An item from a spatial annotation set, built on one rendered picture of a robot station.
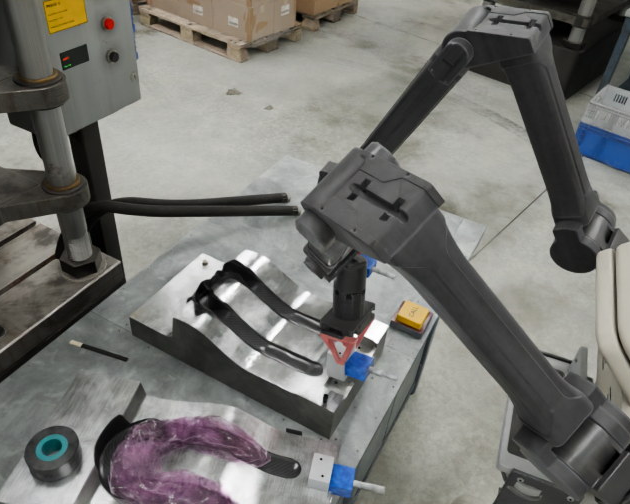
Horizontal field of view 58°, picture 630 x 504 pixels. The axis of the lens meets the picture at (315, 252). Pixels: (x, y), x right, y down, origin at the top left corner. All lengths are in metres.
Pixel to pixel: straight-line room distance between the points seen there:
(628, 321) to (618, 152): 3.44
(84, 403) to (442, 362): 1.63
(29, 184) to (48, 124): 0.18
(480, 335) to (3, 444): 0.94
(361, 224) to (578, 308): 2.48
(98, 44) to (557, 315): 2.18
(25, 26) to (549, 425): 1.07
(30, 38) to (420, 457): 1.70
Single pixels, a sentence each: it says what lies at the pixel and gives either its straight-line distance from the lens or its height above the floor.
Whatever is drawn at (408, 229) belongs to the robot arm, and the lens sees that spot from 0.48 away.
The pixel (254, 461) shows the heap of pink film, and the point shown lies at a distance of 1.06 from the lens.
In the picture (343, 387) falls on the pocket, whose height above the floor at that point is 0.86.
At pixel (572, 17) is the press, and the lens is 4.83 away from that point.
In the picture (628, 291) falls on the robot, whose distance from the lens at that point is 0.81.
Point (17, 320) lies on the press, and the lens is 1.48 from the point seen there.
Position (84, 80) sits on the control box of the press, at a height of 1.19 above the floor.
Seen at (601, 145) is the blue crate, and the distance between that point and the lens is 4.18.
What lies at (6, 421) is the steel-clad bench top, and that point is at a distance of 1.28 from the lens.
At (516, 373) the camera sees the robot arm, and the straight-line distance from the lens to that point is 0.60.
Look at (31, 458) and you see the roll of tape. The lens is 1.04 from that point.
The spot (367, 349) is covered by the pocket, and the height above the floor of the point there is 0.86.
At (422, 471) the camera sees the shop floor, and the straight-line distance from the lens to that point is 2.13.
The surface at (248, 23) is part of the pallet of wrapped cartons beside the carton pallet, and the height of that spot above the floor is 0.29.
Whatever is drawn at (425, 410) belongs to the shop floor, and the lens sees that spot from 2.27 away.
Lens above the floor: 1.79
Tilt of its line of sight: 40 degrees down
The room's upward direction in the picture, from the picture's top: 6 degrees clockwise
